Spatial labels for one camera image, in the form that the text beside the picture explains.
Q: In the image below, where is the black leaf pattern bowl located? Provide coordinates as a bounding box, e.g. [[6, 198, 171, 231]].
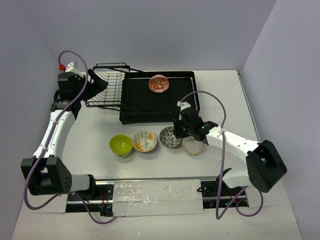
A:
[[159, 126, 183, 149]]

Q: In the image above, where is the orange floral bowl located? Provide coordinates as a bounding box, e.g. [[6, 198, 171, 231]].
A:
[[148, 74, 170, 93]]

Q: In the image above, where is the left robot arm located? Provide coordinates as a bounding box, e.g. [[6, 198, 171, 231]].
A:
[[21, 69, 108, 200]]

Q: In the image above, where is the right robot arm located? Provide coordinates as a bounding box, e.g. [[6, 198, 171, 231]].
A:
[[173, 102, 288, 196]]

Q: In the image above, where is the black dish rack tray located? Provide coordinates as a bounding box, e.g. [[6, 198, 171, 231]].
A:
[[119, 71, 197, 125]]

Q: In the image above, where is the white bowl pink rim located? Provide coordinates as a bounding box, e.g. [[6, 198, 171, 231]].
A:
[[181, 136, 205, 156]]

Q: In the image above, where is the leaf pattern white bowl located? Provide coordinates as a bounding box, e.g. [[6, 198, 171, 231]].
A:
[[133, 130, 158, 153]]

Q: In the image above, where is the green bowl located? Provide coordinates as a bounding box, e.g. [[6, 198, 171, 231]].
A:
[[109, 134, 133, 157]]

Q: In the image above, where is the white taped sheet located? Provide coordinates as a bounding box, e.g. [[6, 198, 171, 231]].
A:
[[112, 179, 204, 217]]

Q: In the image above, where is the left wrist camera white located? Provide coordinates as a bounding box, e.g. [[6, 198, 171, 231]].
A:
[[58, 60, 83, 77]]

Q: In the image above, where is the black wire plate rack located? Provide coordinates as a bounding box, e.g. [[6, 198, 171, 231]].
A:
[[85, 62, 131, 111]]

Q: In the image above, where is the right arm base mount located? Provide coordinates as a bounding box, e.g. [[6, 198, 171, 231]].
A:
[[197, 180, 249, 209]]

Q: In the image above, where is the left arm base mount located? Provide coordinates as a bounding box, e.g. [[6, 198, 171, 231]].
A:
[[65, 181, 115, 217]]

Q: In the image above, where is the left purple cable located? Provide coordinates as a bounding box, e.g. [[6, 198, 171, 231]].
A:
[[23, 49, 118, 224]]

